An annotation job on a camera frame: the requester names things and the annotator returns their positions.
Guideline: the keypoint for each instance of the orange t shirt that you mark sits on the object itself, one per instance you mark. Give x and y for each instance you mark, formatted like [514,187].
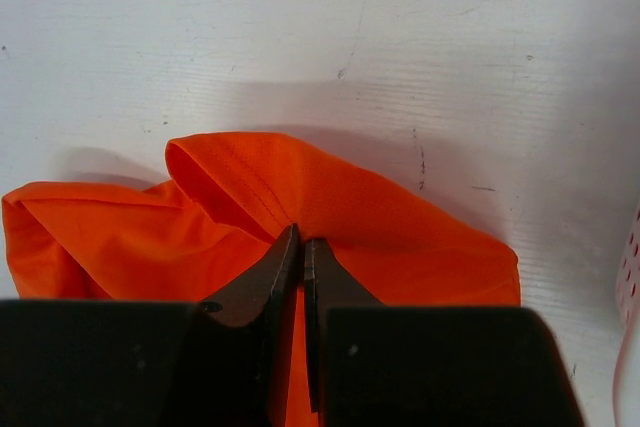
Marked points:
[227,197]

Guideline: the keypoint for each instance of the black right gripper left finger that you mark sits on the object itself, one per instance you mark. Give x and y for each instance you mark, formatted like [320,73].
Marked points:
[234,365]

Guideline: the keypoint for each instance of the white perforated plastic basket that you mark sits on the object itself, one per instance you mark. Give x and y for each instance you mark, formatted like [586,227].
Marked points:
[626,383]

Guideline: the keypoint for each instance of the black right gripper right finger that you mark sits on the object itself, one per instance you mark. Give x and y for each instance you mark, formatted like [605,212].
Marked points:
[327,284]

